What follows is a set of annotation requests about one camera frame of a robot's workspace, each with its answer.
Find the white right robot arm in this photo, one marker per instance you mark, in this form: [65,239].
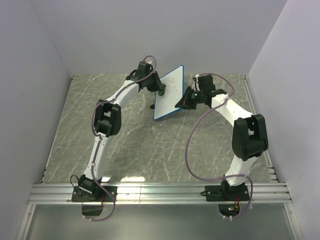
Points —
[249,132]

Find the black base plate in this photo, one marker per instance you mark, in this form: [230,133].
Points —
[82,196]
[225,193]

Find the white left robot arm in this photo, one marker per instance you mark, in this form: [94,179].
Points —
[106,121]

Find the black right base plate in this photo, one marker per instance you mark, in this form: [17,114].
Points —
[225,193]

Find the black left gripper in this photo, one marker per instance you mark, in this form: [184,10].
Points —
[158,84]

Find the blue framed whiteboard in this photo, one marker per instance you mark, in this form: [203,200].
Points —
[164,105]

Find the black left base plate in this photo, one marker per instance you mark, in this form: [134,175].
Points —
[82,196]

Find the green whiteboard eraser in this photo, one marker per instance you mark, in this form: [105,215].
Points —
[162,89]

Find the aluminium mounting rail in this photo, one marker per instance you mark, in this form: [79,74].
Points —
[141,193]

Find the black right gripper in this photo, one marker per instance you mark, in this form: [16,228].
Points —
[184,103]

